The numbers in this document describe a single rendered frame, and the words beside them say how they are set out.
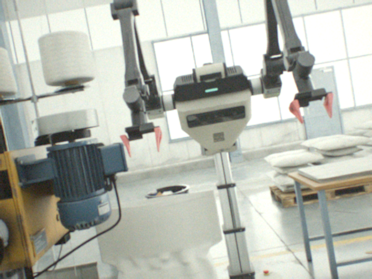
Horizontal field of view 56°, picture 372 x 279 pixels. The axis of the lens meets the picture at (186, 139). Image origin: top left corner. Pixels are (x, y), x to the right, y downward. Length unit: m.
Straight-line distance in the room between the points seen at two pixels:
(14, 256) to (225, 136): 1.19
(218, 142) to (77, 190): 1.03
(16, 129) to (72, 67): 8.93
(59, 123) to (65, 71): 0.23
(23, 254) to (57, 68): 0.55
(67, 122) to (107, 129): 8.58
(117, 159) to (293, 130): 8.92
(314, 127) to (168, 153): 3.96
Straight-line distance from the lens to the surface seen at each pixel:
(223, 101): 1.75
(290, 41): 1.37
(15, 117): 10.08
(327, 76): 10.14
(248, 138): 9.55
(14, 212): 1.04
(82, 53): 1.20
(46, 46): 1.22
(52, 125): 1.02
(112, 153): 1.07
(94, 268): 1.87
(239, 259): 2.10
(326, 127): 10.07
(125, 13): 1.47
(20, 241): 1.06
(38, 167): 1.07
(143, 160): 9.48
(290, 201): 4.81
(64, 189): 1.04
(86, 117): 1.02
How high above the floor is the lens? 1.33
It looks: 3 degrees down
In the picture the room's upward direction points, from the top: 10 degrees counter-clockwise
